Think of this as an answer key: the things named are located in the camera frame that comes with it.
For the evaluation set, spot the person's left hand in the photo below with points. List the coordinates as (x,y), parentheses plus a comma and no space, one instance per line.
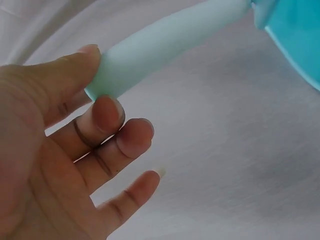
(30,155)

